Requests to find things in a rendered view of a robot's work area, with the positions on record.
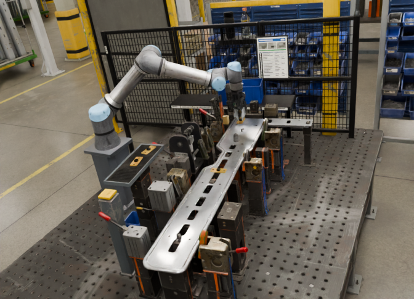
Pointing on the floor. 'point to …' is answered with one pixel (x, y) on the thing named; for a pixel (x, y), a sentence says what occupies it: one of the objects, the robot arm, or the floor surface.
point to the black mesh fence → (241, 68)
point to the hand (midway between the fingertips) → (240, 118)
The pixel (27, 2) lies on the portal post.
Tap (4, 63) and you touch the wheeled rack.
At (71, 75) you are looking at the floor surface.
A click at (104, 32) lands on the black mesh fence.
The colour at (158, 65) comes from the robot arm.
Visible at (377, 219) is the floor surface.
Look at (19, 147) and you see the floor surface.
